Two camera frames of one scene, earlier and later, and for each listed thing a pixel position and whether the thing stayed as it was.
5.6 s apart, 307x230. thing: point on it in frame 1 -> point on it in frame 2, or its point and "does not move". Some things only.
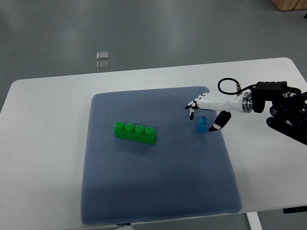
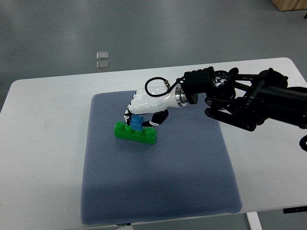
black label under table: [123, 224] does not move
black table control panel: [295, 209] does not move
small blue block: [202, 124] -> [136, 122]
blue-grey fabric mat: [185, 175] does not move
